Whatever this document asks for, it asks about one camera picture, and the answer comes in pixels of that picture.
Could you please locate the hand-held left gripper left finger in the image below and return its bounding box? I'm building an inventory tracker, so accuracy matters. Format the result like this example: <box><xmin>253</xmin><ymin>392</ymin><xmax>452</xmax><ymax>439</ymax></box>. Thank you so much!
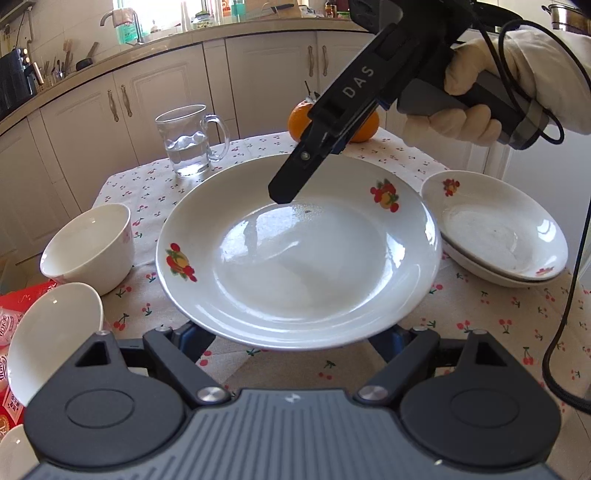
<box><xmin>73</xmin><ymin>322</ymin><xmax>232</xmax><ymax>410</ymax></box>

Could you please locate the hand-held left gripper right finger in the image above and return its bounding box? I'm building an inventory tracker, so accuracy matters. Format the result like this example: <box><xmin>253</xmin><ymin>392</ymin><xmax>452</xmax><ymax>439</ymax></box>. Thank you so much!
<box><xmin>353</xmin><ymin>326</ymin><xmax>509</xmax><ymax>408</ymax></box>

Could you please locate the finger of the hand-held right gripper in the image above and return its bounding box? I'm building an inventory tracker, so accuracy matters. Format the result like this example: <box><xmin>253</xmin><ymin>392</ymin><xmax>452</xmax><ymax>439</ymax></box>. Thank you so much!
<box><xmin>269</xmin><ymin>116</ymin><xmax>343</xmax><ymax>205</ymax></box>
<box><xmin>325</xmin><ymin>115</ymin><xmax>370</xmax><ymax>155</ymax></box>

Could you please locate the white plate with fruit print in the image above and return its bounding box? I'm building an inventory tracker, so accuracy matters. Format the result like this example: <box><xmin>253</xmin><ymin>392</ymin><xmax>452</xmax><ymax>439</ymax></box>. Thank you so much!
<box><xmin>156</xmin><ymin>152</ymin><xmax>443</xmax><ymax>350</ymax></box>
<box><xmin>420</xmin><ymin>171</ymin><xmax>568</xmax><ymax>280</ymax></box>

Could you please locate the stained white plate fruit print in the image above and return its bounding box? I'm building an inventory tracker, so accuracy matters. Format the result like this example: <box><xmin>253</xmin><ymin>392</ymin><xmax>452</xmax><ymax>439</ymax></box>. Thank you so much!
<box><xmin>438</xmin><ymin>231</ymin><xmax>566</xmax><ymax>289</ymax></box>

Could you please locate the white ceramic bowl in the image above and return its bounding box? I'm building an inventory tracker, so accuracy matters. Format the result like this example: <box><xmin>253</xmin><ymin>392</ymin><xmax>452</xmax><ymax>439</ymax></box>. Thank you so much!
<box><xmin>7</xmin><ymin>282</ymin><xmax>104</xmax><ymax>407</ymax></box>
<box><xmin>40</xmin><ymin>203</ymin><xmax>136</xmax><ymax>296</ymax></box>
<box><xmin>0</xmin><ymin>424</ymin><xmax>38</xmax><ymax>480</ymax></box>

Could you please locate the person's right hand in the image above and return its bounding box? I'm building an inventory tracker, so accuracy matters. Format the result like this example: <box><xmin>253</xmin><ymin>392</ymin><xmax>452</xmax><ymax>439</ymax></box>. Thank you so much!
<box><xmin>400</xmin><ymin>28</ymin><xmax>591</xmax><ymax>148</ymax></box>

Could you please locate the orange with leaf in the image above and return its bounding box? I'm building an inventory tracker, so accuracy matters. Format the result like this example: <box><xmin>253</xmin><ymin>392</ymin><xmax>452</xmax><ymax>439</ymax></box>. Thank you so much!
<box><xmin>287</xmin><ymin>80</ymin><xmax>324</xmax><ymax>143</ymax></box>

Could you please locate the glass mug with water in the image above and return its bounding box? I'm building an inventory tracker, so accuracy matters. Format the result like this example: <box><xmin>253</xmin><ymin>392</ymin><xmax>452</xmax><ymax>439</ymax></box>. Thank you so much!
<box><xmin>154</xmin><ymin>104</ymin><xmax>232</xmax><ymax>178</ymax></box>

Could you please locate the cherry print tablecloth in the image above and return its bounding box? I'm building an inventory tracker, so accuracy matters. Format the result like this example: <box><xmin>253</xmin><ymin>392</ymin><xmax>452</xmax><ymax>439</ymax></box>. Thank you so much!
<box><xmin>90</xmin><ymin>127</ymin><xmax>591</xmax><ymax>467</ymax></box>

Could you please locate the steel pot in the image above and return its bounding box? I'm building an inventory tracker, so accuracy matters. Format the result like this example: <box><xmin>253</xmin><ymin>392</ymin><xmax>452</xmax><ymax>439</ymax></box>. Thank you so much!
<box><xmin>542</xmin><ymin>2</ymin><xmax>591</xmax><ymax>31</ymax></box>

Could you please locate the kitchen countertop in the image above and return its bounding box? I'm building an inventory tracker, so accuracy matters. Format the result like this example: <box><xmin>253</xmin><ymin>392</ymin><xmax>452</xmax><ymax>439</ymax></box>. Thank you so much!
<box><xmin>0</xmin><ymin>16</ymin><xmax>462</xmax><ymax>134</ymax></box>

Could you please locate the kitchen window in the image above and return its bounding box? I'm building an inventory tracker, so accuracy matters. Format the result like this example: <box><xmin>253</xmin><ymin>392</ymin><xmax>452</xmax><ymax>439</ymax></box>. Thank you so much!
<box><xmin>113</xmin><ymin>0</ymin><xmax>324</xmax><ymax>21</ymax></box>

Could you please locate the chrome faucet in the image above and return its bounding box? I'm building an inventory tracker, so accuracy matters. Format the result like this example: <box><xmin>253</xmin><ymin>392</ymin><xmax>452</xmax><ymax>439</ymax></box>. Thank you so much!
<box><xmin>100</xmin><ymin>8</ymin><xmax>144</xmax><ymax>44</ymax></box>

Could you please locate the small black pot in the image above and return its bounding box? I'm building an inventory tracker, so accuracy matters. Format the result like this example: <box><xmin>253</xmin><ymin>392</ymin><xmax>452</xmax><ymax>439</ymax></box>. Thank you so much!
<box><xmin>75</xmin><ymin>42</ymin><xmax>100</xmax><ymax>71</ymax></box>

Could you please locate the utensil holder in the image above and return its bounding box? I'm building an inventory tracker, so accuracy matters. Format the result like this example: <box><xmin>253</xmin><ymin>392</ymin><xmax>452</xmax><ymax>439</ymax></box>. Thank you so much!
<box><xmin>39</xmin><ymin>39</ymin><xmax>75</xmax><ymax>86</ymax></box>

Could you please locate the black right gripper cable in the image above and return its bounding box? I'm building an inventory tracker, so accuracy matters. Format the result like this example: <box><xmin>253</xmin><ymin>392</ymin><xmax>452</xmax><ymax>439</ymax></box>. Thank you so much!
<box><xmin>471</xmin><ymin>14</ymin><xmax>591</xmax><ymax>414</ymax></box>

